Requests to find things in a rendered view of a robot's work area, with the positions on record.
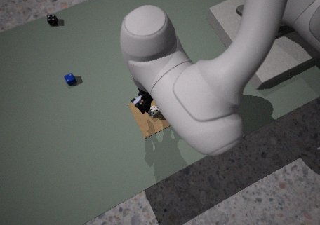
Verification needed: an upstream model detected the blue die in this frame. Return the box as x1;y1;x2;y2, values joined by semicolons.
64;73;76;86

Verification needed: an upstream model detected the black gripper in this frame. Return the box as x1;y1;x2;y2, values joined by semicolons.
131;89;153;117

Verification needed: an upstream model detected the white die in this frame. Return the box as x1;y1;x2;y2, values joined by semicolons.
150;105;159;118

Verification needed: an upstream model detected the tan mottled mat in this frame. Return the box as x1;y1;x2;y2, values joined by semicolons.
128;103;171;138

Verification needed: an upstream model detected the black die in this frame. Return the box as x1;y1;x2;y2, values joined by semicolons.
47;15;58;26

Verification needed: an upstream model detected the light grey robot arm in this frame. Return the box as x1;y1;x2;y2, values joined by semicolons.
120;0;320;156

